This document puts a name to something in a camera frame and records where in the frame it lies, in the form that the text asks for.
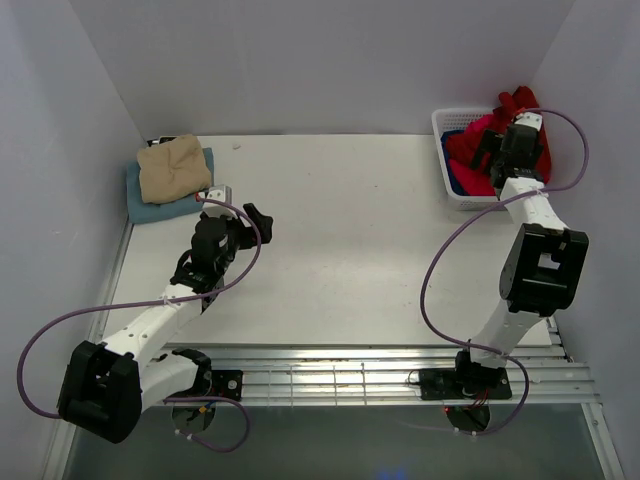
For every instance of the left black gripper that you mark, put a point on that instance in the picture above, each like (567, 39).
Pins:
(262, 222)

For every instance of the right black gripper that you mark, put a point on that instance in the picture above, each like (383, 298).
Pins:
(491, 143)

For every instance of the dark red t shirt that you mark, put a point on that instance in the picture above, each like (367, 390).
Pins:
(516, 102)

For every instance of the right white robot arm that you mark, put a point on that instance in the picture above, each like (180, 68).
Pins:
(541, 272)

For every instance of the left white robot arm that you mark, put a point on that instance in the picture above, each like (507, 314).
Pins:
(108, 385)

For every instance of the pink crumpled t shirt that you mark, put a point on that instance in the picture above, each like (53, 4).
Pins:
(474, 183)

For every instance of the white plastic basket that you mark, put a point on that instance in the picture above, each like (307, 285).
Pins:
(458, 133)

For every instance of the dark blue t shirt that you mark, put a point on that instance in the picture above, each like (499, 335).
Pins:
(456, 187)

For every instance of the folded light blue t shirt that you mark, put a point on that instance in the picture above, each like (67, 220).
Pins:
(140, 212)

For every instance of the folded beige t shirt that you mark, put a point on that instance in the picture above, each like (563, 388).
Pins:
(172, 170)

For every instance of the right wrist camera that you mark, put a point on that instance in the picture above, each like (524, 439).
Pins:
(529, 119)

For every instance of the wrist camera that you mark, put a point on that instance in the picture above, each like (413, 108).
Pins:
(529, 119)
(222, 193)

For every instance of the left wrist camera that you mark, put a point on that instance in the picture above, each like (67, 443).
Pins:
(222, 193)

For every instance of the aluminium rail frame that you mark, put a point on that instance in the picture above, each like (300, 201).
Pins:
(330, 330)

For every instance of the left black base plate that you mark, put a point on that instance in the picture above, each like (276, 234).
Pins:
(225, 383)

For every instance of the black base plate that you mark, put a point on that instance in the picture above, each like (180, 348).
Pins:
(225, 383)
(451, 384)

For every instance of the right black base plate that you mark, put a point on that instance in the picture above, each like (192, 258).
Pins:
(451, 384)

